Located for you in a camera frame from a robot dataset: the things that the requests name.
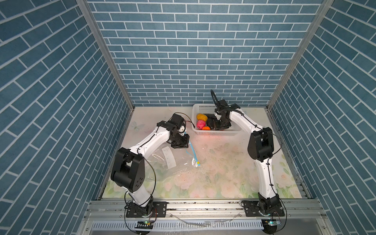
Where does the clear zip top bag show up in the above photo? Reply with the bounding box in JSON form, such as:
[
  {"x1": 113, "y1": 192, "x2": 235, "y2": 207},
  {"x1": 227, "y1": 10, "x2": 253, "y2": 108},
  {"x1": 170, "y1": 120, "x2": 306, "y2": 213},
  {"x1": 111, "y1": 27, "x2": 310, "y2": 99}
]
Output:
[{"x1": 144, "y1": 136, "x2": 207, "y2": 191}]

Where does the dark purple eggplant toy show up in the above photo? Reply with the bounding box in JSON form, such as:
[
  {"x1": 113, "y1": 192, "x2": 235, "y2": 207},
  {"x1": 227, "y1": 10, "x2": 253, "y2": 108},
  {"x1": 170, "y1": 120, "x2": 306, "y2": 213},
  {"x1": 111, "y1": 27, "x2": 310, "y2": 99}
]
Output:
[{"x1": 205, "y1": 114, "x2": 216, "y2": 119}]

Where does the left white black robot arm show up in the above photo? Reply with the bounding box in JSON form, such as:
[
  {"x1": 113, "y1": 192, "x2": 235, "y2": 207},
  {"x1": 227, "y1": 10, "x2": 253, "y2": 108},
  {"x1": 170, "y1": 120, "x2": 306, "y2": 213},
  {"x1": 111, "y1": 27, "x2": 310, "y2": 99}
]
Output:
[{"x1": 110, "y1": 115, "x2": 190, "y2": 217}]

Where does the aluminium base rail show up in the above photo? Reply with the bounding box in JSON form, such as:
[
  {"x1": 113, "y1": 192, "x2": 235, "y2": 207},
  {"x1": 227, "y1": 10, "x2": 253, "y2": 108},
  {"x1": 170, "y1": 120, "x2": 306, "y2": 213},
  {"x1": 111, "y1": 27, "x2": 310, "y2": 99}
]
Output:
[{"x1": 78, "y1": 199, "x2": 334, "y2": 235}]

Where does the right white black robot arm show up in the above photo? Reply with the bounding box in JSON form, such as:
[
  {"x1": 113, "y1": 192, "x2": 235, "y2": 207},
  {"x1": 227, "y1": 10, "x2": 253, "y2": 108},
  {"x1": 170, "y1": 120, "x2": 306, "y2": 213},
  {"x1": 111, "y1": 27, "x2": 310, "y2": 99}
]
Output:
[{"x1": 215, "y1": 108, "x2": 282, "y2": 215}]

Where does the yellow potato toy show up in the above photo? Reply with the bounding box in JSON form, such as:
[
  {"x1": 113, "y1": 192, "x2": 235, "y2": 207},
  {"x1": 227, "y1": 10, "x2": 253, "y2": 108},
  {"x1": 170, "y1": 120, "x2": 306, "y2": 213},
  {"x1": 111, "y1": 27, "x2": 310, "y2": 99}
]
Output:
[{"x1": 196, "y1": 113, "x2": 208, "y2": 122}]

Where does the black avocado toy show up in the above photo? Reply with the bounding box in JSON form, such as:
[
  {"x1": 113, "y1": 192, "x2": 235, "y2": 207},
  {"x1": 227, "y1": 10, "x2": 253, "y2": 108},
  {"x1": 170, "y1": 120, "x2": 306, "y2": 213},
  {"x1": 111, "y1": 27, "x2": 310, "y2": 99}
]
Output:
[{"x1": 206, "y1": 118, "x2": 216, "y2": 130}]

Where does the white plastic mesh basket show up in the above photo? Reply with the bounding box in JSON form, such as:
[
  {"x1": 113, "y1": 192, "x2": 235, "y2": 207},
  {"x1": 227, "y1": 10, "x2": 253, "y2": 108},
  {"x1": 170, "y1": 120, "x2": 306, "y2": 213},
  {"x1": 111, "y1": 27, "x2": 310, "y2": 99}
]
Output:
[{"x1": 192, "y1": 104, "x2": 241, "y2": 136}]

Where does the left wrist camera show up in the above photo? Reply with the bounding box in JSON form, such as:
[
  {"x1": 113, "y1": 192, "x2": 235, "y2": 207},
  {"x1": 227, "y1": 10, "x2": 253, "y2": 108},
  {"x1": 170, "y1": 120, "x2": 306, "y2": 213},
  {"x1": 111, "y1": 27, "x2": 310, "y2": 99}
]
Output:
[{"x1": 168, "y1": 114, "x2": 186, "y2": 134}]

